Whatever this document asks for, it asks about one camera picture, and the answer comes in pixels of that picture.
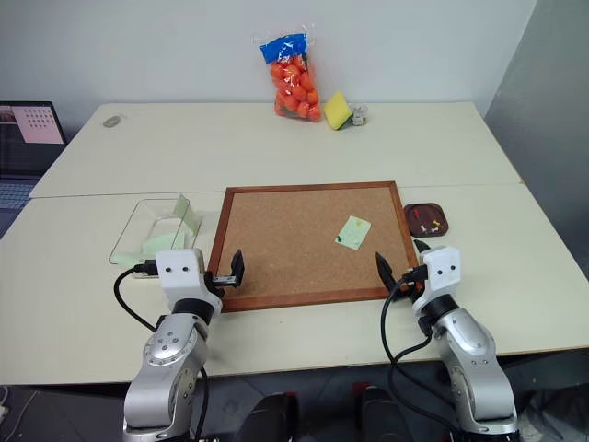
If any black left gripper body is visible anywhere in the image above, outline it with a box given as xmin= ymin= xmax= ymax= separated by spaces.
xmin=203 ymin=271 xmax=234 ymax=297

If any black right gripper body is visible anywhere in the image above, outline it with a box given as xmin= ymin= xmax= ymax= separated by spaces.
xmin=393 ymin=270 xmax=427 ymax=303

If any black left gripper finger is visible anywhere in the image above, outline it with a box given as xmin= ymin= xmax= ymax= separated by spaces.
xmin=229 ymin=249 xmax=247 ymax=288

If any light green paper note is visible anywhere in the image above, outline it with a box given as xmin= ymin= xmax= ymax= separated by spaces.
xmin=171 ymin=193 xmax=206 ymax=238
xmin=140 ymin=231 xmax=187 ymax=255
xmin=331 ymin=215 xmax=373 ymax=252
xmin=111 ymin=250 xmax=144 ymax=266

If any brown oval pin tray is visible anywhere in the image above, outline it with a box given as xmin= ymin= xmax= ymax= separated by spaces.
xmin=403 ymin=201 xmax=451 ymax=238

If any clear plastic box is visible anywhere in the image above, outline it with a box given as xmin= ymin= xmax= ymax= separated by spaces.
xmin=108 ymin=197 xmax=221 ymax=266

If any black rounded housing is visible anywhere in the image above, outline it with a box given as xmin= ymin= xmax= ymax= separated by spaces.
xmin=351 ymin=381 xmax=418 ymax=442
xmin=239 ymin=390 xmax=300 ymax=442

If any yellow green sponge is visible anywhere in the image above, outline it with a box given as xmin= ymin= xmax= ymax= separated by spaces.
xmin=322 ymin=90 xmax=353 ymax=132

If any bag of orange balls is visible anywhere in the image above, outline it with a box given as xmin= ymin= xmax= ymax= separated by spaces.
xmin=258 ymin=30 xmax=323 ymax=122

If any open laptop computer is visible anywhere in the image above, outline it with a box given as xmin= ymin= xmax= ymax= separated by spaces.
xmin=0 ymin=100 xmax=69 ymax=237

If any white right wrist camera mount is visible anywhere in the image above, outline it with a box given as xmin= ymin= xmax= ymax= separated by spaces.
xmin=411 ymin=246 xmax=463 ymax=315

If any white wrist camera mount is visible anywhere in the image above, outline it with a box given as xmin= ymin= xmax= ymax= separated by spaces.
xmin=411 ymin=246 xmax=463 ymax=315
xmin=155 ymin=248 xmax=224 ymax=314

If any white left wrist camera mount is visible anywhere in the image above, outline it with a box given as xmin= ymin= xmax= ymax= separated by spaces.
xmin=155 ymin=248 xmax=224 ymax=314

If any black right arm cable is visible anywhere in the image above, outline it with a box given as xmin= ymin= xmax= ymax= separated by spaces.
xmin=380 ymin=265 xmax=466 ymax=436

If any cork board with wooden frame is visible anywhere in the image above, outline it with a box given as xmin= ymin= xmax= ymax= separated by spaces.
xmin=206 ymin=180 xmax=421 ymax=314

